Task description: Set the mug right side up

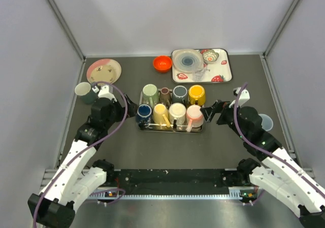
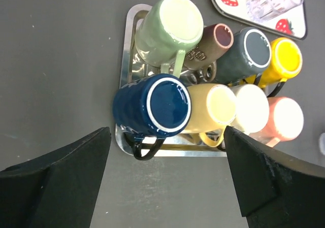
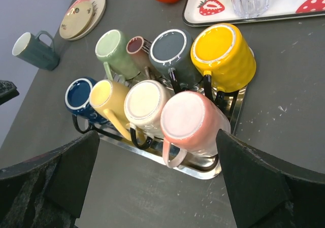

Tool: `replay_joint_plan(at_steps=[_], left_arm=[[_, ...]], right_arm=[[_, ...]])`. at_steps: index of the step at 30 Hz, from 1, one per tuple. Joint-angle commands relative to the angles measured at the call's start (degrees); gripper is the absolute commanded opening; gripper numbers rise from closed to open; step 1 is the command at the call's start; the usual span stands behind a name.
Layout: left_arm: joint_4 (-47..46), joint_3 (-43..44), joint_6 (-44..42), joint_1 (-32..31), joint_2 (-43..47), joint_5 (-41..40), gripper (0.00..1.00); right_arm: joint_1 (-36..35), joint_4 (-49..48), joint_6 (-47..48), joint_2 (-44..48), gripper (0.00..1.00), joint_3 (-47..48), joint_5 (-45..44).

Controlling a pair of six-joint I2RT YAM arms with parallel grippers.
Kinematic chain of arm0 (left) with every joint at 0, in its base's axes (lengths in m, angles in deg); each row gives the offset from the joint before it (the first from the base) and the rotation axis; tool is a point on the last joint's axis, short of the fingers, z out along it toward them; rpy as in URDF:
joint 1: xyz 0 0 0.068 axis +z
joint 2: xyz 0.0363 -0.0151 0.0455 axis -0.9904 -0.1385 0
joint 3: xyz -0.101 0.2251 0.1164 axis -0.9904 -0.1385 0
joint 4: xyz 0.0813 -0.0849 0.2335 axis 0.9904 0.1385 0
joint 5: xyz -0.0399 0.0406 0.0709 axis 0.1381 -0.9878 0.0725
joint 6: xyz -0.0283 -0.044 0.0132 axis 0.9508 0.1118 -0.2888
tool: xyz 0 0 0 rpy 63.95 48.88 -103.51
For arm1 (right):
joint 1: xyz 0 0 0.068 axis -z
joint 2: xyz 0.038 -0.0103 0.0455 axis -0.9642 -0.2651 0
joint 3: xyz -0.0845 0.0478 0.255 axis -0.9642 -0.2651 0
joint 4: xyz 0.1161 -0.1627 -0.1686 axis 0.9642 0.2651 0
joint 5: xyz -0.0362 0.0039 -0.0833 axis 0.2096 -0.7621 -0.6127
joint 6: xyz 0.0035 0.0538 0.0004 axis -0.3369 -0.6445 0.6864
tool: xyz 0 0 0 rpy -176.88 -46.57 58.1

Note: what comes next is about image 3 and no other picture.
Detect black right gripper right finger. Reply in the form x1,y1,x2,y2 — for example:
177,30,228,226
216,129,324,227

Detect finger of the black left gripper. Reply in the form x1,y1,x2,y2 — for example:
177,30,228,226
0,80,19,105

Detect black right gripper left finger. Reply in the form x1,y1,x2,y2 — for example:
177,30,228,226
1,131,100,227

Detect navy blue ceramic mug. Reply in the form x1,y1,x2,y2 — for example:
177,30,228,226
64,77,109,134

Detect pale yellow ceramic mug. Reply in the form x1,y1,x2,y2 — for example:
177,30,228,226
89,79,132,141

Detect pink ceramic mug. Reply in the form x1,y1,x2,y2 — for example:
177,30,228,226
160,91,231,169

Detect cream mug black handle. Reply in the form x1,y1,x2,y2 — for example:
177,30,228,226
124,80,172,150

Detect dark teal mug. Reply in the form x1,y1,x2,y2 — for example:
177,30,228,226
12,30,60,71

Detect light green ceramic mug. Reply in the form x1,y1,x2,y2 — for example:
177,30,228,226
95,29,140,80

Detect brown ceramic mug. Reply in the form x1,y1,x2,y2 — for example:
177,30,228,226
126,36,160,80

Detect small cream plate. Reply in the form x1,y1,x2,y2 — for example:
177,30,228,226
59,1,93,39

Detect pink cream large plate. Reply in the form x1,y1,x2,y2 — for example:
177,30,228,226
65,0,106,41

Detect white strawberry pattern tray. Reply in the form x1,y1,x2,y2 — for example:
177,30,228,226
182,0,324,27

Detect bright yellow mug black handle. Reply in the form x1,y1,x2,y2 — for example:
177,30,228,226
190,23,256,107

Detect grey mug black handle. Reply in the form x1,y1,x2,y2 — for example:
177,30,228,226
149,29,203,93

